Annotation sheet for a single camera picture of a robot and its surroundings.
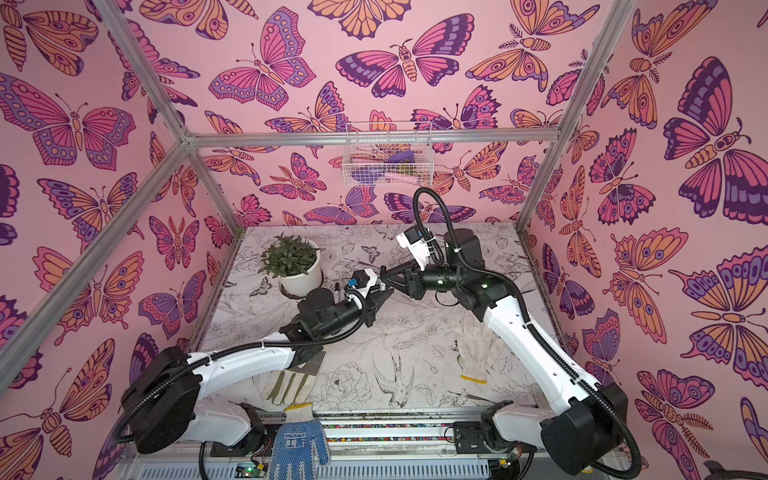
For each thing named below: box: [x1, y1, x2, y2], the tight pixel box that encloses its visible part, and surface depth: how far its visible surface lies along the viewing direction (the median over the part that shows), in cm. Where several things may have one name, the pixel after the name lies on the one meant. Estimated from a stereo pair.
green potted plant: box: [259, 232, 325, 279], surface depth 92 cm
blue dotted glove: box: [266, 402, 330, 480], surface depth 74 cm
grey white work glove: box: [260, 369, 317, 423], surface depth 82 cm
